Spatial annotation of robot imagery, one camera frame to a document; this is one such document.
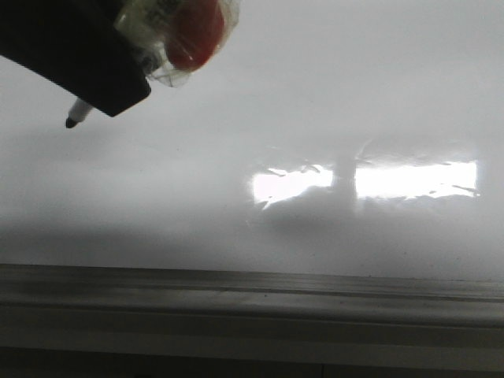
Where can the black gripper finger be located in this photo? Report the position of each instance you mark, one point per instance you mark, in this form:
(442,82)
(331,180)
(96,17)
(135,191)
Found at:
(75,45)

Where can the white black whiteboard marker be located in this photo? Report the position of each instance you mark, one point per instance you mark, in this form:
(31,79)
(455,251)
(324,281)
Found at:
(128,44)

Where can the white whiteboard with aluminium frame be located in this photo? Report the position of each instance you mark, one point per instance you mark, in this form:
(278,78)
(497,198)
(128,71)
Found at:
(332,180)

